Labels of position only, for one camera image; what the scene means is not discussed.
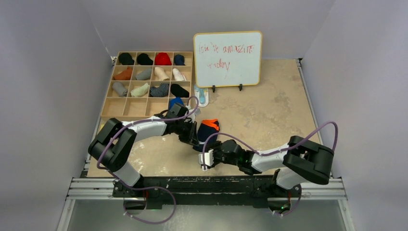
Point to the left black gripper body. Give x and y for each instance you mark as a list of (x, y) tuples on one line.
[(184, 130)]

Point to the black rolled garment far left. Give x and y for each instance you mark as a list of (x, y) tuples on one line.
[(125, 58)]

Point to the white rolled garment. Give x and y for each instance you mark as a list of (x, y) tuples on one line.
[(178, 76)]

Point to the whiteboard with red writing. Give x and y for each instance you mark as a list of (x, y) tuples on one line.
[(227, 59)]

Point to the grey rolled garment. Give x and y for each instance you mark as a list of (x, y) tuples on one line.
[(144, 75)]

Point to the aluminium frame rail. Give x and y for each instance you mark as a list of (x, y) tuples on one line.
[(102, 189)]

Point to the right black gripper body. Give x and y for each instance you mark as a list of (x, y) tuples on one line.
[(220, 157)]

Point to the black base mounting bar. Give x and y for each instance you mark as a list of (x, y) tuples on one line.
[(257, 191)]

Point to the white blue whiteboard eraser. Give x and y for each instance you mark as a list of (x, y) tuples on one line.
[(203, 95)]

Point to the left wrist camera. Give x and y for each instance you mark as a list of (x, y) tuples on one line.
[(193, 113)]

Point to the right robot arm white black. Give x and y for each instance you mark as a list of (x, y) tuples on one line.
[(299, 160)]

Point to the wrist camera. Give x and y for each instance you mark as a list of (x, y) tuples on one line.
[(193, 113), (206, 160)]

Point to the grey underwear cream waistband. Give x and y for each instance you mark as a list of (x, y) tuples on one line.
[(120, 89)]

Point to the navy striped rolled garment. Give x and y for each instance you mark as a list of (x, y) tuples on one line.
[(161, 91)]

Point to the light green rolled garment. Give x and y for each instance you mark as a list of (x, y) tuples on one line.
[(140, 91)]

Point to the black rolled garment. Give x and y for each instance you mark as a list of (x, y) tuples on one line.
[(144, 59), (125, 58)]

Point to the beige rolled garment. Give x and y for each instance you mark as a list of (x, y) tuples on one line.
[(160, 74)]

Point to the navy rolled garment top row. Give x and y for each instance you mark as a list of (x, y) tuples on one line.
[(179, 59)]

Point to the black rolled garment third row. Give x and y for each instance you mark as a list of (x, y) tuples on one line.
[(179, 91)]

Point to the navy orange boxer briefs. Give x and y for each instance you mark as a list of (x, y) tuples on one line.
[(206, 129)]

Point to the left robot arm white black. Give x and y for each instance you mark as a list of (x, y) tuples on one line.
[(112, 145)]

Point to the red rolled garment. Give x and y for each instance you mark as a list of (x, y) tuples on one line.
[(162, 58)]

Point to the rust orange rolled garment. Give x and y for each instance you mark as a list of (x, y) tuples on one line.
[(124, 75)]

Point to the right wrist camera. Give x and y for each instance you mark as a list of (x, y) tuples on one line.
[(206, 160)]

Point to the blue rolled garment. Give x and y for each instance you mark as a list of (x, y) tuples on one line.
[(175, 101)]

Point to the wooden compartment organizer tray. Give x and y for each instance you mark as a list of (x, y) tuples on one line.
[(144, 83)]

